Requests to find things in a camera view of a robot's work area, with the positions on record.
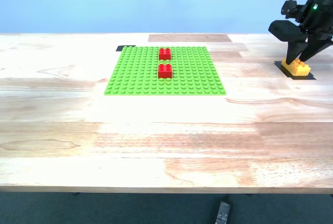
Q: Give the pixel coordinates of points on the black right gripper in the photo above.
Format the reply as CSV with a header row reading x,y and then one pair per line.
x,y
286,30

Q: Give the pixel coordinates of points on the yellow two-by-four brick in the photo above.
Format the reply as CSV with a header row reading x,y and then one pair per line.
x,y
301,71

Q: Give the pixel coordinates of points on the green studded baseplate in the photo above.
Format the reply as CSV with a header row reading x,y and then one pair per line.
x,y
195,78

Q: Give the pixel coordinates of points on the red two-by-two brick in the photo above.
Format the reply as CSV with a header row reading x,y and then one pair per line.
x,y
165,73
164,55

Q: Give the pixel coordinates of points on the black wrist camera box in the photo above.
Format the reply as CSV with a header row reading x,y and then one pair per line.
x,y
288,7

